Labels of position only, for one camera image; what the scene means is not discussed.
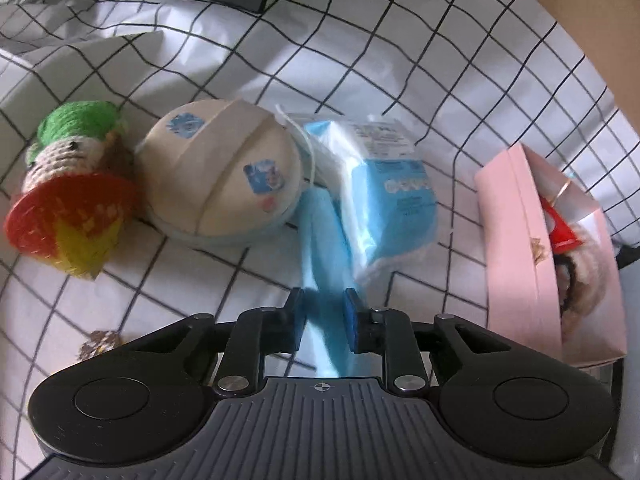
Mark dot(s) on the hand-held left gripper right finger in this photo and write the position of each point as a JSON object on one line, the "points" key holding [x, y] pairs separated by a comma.
{"points": [[352, 325]]}

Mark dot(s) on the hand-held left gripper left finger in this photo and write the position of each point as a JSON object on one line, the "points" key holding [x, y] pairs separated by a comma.
{"points": [[298, 321]]}

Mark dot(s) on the blue face mask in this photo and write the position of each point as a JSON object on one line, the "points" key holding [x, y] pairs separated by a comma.
{"points": [[325, 260]]}

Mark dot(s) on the pink cardboard box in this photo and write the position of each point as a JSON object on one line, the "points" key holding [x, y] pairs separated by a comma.
{"points": [[520, 260]]}

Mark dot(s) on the red packet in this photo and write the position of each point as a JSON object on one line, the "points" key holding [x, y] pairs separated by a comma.
{"points": [[560, 232]]}

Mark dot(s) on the blue face mask packet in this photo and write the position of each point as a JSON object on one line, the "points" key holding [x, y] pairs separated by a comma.
{"points": [[395, 200]]}

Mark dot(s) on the round beige pouch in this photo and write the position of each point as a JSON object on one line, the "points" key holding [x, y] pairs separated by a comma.
{"points": [[225, 170]]}

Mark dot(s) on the small brown wrapped item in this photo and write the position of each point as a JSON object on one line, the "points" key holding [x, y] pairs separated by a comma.
{"points": [[100, 344]]}

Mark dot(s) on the crochet doll with green hat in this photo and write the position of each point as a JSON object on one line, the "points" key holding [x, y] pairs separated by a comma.
{"points": [[75, 195]]}

